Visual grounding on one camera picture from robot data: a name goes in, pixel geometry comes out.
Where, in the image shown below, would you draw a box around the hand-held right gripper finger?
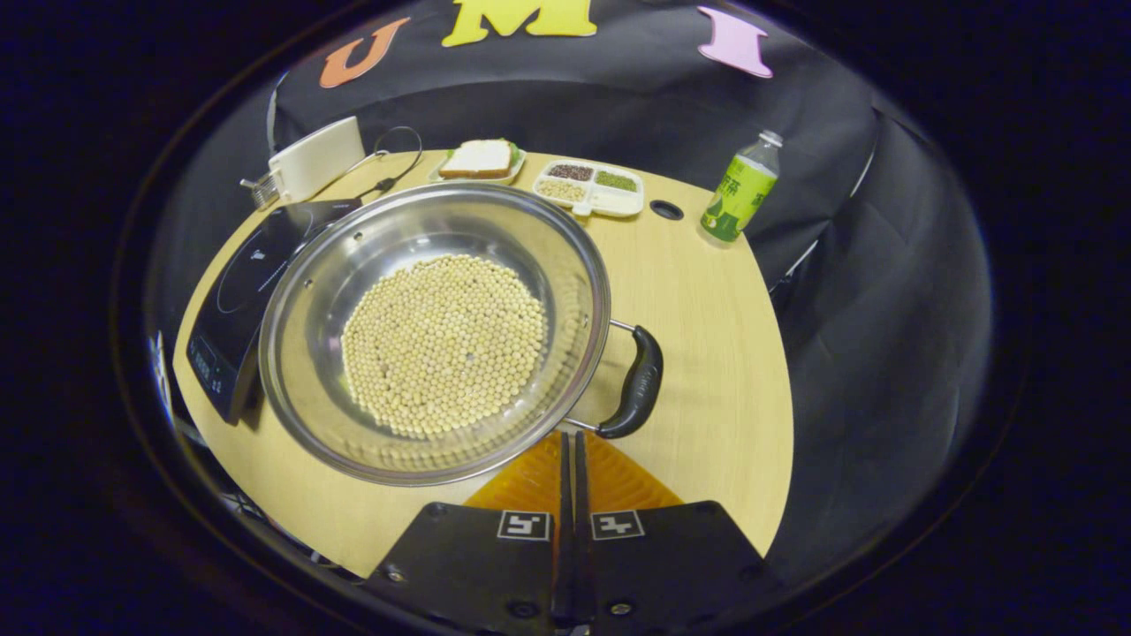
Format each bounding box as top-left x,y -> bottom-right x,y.
574,430 -> 787,630
361,430 -> 575,630

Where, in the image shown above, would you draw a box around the steel pot with black handles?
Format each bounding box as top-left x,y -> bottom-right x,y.
258,183 -> 665,488

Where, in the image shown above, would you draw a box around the black induction cooktop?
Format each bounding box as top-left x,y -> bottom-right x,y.
186,198 -> 363,427

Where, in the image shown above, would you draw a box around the pile of soybeans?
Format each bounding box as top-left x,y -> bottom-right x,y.
340,254 -> 550,440

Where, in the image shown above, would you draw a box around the white divided dish of beans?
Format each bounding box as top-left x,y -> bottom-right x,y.
532,159 -> 646,219

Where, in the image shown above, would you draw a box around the white rectangular plate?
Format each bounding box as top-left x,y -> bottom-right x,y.
429,146 -> 528,186

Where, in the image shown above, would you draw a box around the green label tea bottle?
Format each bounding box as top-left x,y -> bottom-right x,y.
700,130 -> 785,244

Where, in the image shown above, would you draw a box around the sandwich with lettuce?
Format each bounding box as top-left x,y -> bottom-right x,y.
439,139 -> 520,180

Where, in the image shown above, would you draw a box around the white toaster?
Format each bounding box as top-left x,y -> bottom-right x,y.
268,116 -> 367,205

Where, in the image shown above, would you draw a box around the black power cable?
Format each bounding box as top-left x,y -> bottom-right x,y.
340,125 -> 425,200

